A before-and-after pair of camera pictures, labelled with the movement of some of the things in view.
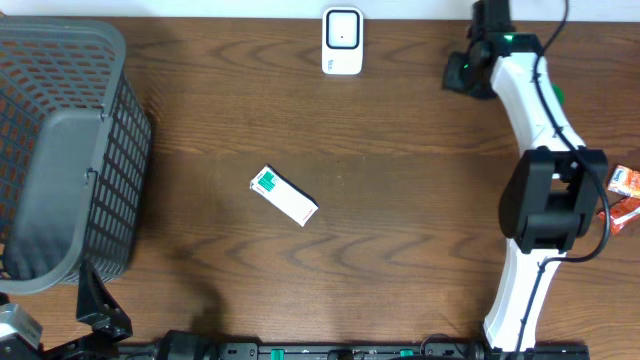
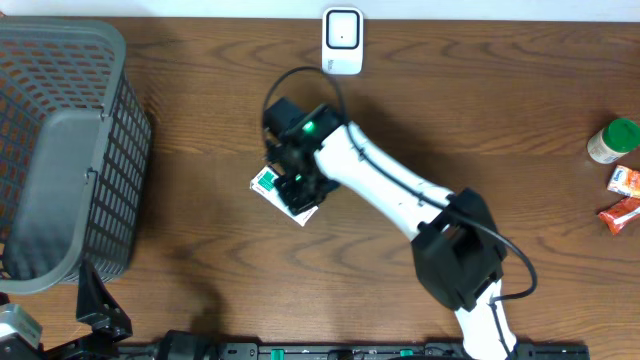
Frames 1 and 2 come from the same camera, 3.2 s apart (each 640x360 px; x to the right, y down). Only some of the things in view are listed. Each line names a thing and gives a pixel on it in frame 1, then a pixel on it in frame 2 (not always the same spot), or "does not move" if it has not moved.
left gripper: [107, 326] does not move
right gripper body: [463, 70] to [300, 189]
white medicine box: [284, 194] does not move
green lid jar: [559, 92] to [615, 140]
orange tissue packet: [625, 181] does not move
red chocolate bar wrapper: [622, 212] does not move
